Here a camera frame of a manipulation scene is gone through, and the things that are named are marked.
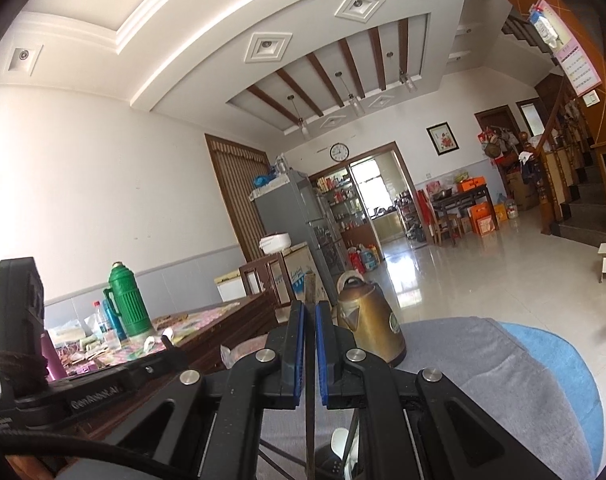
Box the dark wooden side table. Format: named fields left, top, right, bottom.
left=428, top=185, right=491, bottom=246

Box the clear plastic bottle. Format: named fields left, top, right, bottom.
left=92, top=300, right=109, bottom=341

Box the wooden chair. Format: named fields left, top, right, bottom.
left=239, top=252, right=291, bottom=308

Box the large orange box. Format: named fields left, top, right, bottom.
left=468, top=202, right=498, bottom=236

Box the grey refrigerator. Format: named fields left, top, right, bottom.
left=253, top=169, right=348, bottom=281

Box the blue round table cover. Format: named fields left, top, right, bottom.
left=498, top=322, right=606, bottom=480

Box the wooden stair railing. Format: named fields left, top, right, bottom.
left=520, top=75, right=598, bottom=233

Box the brass electric kettle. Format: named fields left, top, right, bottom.
left=335, top=270, right=407, bottom=367

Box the dark wooden chopstick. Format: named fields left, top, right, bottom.
left=349, top=407, right=360, bottom=461
left=257, top=437, right=309, bottom=468

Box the white rice cooker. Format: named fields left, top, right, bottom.
left=259, top=231, right=292, bottom=255

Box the framed flower picture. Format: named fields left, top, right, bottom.
left=426, top=121, right=456, bottom=157

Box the green thermos flask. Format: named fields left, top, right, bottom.
left=103, top=261, right=156, bottom=338

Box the colourful tablecloth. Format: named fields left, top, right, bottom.
left=48, top=305, right=244, bottom=376

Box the white spoon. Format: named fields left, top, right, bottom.
left=330, top=427, right=359, bottom=480

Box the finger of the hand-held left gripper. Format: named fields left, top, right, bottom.
left=118, top=334, right=190, bottom=396

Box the white crumpled tissue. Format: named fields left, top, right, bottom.
left=142, top=327, right=174, bottom=353

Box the dark carved wooden sideboard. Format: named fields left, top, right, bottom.
left=13, top=292, right=289, bottom=461

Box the pink wall calendar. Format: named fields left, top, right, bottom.
left=528, top=0, right=604, bottom=98

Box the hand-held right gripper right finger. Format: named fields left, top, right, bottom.
left=315, top=301, right=564, bottom=480

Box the blue bottle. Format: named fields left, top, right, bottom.
left=103, top=305, right=126, bottom=341

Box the dark utensil holder cup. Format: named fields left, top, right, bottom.
left=315, top=442, right=356, bottom=480

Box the grey towel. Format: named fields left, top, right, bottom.
left=255, top=316, right=596, bottom=480

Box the glass shelf cabinet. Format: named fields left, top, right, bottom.
left=315, top=175, right=374, bottom=246

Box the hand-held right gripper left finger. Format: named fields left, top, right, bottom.
left=103, top=300, right=306, bottom=480

